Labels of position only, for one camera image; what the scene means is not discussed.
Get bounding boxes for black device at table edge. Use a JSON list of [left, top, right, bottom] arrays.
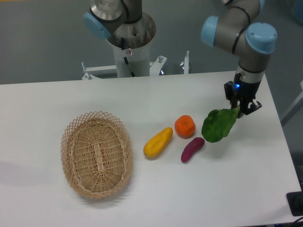
[[286, 191, 303, 217]]

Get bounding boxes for purple sweet potato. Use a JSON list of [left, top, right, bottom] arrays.
[[180, 137, 205, 163]]

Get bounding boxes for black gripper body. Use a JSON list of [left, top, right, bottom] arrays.
[[233, 72, 261, 101]]

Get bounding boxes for orange tangerine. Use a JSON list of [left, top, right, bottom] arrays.
[[175, 115, 196, 139]]

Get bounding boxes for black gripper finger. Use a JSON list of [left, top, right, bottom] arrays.
[[238, 99, 262, 118], [224, 81, 239, 109]]

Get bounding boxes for white table leg at right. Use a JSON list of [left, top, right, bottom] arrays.
[[280, 81, 303, 127]]

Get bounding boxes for yellow mango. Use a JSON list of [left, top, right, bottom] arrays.
[[143, 127, 173, 158]]

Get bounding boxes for oval wicker basket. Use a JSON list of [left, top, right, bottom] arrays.
[[61, 111, 134, 199]]

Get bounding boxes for white metal base frame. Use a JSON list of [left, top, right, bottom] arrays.
[[81, 50, 192, 80]]

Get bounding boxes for black cable on pedestal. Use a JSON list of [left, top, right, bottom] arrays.
[[120, 37, 137, 78]]

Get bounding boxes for green leafy vegetable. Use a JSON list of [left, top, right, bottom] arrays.
[[201, 107, 240, 143]]

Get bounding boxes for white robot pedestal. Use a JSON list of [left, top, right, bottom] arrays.
[[105, 11, 157, 78]]

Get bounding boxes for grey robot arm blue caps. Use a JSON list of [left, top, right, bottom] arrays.
[[83, 0, 277, 117]]

